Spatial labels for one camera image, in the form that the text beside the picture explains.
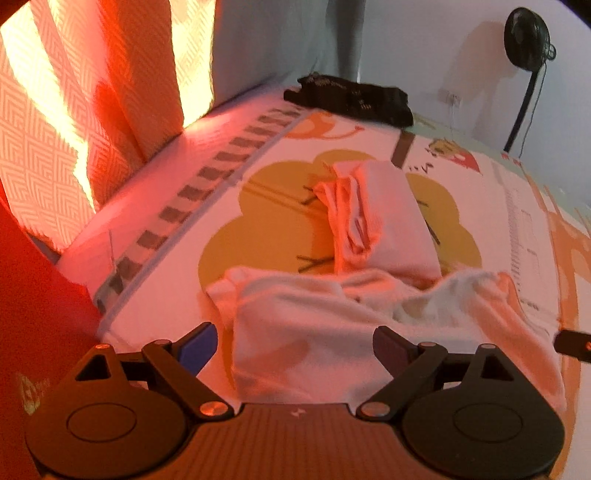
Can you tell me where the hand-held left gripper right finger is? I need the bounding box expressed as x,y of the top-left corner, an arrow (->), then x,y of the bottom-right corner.
356,325 -> 515,421

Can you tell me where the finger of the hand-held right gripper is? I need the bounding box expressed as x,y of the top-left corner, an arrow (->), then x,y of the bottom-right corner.
554,330 -> 591,361

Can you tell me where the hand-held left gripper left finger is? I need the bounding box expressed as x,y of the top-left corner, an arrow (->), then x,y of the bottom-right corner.
74,322 -> 234,421

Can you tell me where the folded white garment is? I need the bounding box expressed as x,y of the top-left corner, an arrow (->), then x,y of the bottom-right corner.
313,159 -> 441,280

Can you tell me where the printed cartoon play mat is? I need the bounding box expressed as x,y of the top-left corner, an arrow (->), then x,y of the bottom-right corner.
55,83 -> 591,462

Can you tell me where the black clothing pile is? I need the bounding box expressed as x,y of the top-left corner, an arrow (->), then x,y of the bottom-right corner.
283,74 -> 415,127

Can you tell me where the orange patterned curtain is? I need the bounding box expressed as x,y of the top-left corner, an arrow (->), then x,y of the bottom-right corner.
0,0 -> 218,252

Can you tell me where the grey curtain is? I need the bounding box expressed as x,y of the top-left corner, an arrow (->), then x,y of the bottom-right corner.
323,0 -> 368,81

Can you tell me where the black standing fan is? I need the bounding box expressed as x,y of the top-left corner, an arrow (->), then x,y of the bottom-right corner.
502,7 -> 558,155

